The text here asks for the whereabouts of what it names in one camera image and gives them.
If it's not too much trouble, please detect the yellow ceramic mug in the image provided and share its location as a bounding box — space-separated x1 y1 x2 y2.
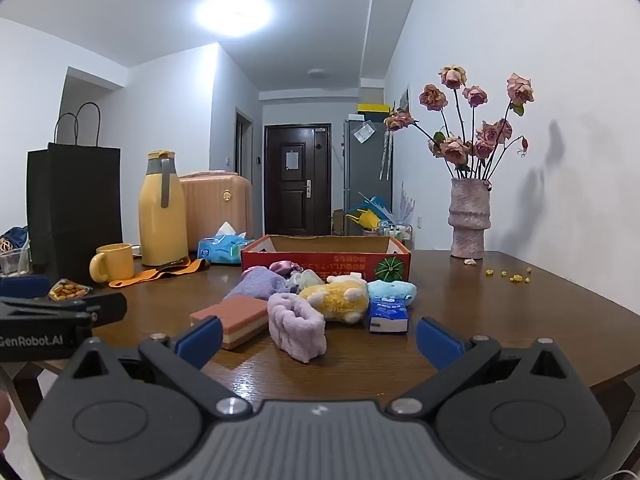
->
90 243 136 283

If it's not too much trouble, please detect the grey refrigerator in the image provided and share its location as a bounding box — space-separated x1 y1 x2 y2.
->
342 114 393 237

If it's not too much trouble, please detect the pink plush toy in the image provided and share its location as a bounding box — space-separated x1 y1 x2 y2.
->
267 292 328 363

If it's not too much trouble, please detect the pink textured ceramic vase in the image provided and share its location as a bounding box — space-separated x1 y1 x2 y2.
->
448 177 493 260

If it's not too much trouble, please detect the dark blue cloth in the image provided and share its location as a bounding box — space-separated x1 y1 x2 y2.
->
0 226 31 251

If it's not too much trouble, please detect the yellow thermos jug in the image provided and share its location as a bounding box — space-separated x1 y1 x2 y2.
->
138 150 190 267

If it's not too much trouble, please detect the side room door frame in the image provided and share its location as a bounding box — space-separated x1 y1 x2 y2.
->
235 107 253 181

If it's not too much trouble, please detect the purple towel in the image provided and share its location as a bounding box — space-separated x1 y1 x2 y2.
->
226 266 291 302

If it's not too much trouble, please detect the pink layered sponge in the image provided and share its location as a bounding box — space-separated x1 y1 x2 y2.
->
190 295 271 351

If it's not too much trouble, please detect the light blue plush toy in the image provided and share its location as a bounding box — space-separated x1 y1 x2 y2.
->
367 279 417 308

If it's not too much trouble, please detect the clear snack packet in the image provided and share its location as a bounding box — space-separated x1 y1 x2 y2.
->
48 278 93 302

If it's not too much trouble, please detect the red cardboard box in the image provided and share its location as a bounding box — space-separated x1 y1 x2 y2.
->
241 234 412 283

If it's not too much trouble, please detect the wire cart with bottles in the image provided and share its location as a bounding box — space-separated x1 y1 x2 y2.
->
378 221 413 248

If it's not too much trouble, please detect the bouquet of dried roses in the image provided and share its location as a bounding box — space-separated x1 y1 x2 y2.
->
384 65 536 181

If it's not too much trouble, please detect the yellow plush toy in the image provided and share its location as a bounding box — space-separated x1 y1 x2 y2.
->
299 274 371 325

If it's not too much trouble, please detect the bright round ceiling lamp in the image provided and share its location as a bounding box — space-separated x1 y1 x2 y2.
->
195 0 273 38

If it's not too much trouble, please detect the blue soft tissue pack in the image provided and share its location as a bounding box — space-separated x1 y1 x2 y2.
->
197 221 256 265

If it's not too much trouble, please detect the pink hard-shell suitcase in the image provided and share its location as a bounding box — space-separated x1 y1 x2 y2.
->
179 171 253 253

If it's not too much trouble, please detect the white folded umbrella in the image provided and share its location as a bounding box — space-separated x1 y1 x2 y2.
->
380 130 393 181

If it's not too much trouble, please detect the small blue tissue packet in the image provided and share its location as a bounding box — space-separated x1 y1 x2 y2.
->
369 296 410 335

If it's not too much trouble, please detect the clear glass cup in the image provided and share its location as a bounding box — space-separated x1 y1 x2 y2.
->
0 247 33 277

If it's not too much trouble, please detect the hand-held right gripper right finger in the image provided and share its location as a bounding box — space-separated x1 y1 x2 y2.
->
389 317 576 417

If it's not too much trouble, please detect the dark brown entrance door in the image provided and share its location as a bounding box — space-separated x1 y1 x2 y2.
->
264 123 333 237

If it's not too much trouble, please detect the orange cloth strap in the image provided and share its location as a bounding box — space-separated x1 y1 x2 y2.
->
108 256 211 288

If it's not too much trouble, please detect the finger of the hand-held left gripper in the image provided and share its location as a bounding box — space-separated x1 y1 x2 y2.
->
0 275 51 298
0 293 127 327

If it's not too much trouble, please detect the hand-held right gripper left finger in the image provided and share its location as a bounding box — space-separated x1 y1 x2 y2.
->
62 316 252 417

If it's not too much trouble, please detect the black paper shopping bag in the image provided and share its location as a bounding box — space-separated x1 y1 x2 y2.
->
26 102 123 281

